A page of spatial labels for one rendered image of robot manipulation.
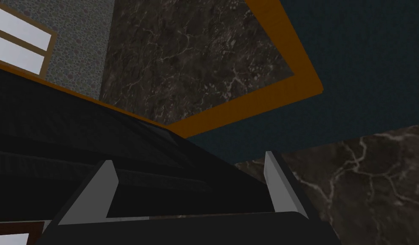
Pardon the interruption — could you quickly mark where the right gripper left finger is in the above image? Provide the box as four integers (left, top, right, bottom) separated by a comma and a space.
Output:
50, 159, 119, 226

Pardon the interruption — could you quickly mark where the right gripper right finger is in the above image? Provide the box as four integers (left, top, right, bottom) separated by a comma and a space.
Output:
263, 151, 320, 220

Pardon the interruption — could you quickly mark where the black door leaf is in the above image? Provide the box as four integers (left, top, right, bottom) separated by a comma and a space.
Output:
0, 65, 275, 225

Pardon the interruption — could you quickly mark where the brown-framed window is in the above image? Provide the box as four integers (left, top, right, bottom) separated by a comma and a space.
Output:
0, 3, 58, 81

